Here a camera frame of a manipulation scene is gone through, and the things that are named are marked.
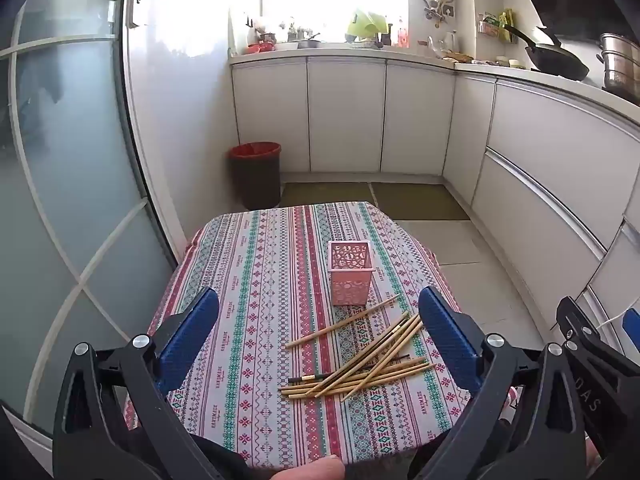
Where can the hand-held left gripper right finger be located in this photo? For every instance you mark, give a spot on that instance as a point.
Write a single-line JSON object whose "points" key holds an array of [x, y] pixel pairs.
{"points": [[445, 340]]}

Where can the patterned woven tablecloth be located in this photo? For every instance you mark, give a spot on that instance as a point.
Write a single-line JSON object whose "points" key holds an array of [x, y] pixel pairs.
{"points": [[250, 285]]}

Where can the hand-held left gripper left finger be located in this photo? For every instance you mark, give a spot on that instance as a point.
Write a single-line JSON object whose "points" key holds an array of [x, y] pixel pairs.
{"points": [[187, 345]]}

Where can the metal saucepan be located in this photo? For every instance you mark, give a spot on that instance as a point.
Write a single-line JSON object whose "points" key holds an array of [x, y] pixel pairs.
{"points": [[302, 43]]}

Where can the wall spice rack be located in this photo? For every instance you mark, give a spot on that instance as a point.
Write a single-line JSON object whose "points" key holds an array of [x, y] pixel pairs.
{"points": [[495, 27]]}

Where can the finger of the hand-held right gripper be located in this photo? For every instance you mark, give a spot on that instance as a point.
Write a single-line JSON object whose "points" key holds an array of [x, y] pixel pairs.
{"points": [[612, 385], [632, 332]]}

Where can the stacked steel pots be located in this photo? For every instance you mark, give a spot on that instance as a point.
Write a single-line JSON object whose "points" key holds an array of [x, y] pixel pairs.
{"points": [[620, 62]]}

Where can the black wok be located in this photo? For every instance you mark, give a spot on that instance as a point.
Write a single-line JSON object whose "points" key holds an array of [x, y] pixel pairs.
{"points": [[557, 62]]}

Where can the red bowl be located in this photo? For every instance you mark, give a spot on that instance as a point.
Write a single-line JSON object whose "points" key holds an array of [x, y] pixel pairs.
{"points": [[260, 48]]}

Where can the dark trash bin red liner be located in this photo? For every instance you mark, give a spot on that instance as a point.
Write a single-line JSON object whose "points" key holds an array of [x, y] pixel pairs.
{"points": [[255, 180]]}

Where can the white kitchen cabinet with doors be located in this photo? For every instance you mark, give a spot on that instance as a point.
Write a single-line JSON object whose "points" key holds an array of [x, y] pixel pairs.
{"points": [[345, 110]]}

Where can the pile of bamboo chopsticks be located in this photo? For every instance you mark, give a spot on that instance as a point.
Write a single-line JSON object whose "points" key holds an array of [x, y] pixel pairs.
{"points": [[360, 373]]}

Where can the white kettle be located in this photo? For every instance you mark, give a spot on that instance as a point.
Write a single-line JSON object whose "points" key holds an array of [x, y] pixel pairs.
{"points": [[450, 42]]}

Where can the frosted glass door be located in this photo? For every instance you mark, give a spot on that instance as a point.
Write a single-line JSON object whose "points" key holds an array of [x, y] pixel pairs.
{"points": [[60, 185]]}

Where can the red drink bottle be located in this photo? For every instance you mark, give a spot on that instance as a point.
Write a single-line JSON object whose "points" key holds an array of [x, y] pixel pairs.
{"points": [[403, 34]]}

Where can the white kitchen cabinet with drawers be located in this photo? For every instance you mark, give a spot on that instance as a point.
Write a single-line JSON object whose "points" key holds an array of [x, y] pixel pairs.
{"points": [[545, 160]]}

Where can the pink perforated utensil holder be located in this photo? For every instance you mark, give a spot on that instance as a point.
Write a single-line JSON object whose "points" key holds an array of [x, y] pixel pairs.
{"points": [[350, 285]]}

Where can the olive floor mat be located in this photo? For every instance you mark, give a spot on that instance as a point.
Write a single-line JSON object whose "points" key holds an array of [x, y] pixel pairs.
{"points": [[325, 194], [420, 201]]}

